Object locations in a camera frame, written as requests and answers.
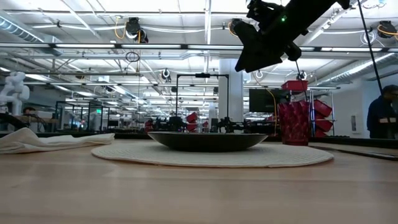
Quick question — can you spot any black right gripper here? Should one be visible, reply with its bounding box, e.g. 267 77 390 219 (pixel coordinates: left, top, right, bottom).
235 12 308 73

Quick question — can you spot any red textured cup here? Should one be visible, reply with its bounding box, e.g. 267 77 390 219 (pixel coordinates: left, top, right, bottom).
277 100 312 146

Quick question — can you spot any blue and beige floral plate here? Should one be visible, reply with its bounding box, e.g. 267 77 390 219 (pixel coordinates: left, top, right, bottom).
147 131 269 153

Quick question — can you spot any white round plate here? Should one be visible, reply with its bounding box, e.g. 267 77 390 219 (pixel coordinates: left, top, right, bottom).
90 141 335 169

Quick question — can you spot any white cloth napkin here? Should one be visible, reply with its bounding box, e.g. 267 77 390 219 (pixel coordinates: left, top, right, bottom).
0 127 116 156

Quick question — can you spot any white square pillar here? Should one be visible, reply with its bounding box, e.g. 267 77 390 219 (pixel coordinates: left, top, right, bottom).
217 58 245 123

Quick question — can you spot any black monitor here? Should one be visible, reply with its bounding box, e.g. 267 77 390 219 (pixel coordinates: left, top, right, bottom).
248 88 292 113

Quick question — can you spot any black robot station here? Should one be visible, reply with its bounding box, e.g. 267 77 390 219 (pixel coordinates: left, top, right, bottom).
217 116 249 134
167 115 187 130

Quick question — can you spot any small round ceiling reel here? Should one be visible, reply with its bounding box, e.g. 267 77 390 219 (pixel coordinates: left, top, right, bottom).
160 68 172 83

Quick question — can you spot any person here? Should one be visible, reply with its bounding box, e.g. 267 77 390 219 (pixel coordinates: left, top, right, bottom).
22 106 37 118
366 84 398 140

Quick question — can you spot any black ceiling cable reel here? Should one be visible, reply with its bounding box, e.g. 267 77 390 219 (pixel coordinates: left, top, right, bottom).
376 20 398 40
125 17 149 44
228 17 246 35

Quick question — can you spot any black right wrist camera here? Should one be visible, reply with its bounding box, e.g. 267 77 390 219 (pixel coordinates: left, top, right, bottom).
246 0 282 26

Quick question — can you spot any yellow hanging cable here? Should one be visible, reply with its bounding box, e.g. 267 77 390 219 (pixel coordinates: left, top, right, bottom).
266 88 278 136

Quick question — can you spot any round silver ceiling duct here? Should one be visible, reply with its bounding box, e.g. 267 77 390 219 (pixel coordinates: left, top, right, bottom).
317 52 398 86

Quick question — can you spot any black hanging cable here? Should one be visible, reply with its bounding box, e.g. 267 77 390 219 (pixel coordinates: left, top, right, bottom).
356 0 384 96

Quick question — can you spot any long ceiling light rail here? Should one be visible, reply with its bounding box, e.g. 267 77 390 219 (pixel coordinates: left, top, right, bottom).
0 42 398 53

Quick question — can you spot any grey ribbed ceiling duct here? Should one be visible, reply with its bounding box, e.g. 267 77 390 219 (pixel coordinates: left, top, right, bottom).
0 15 46 44

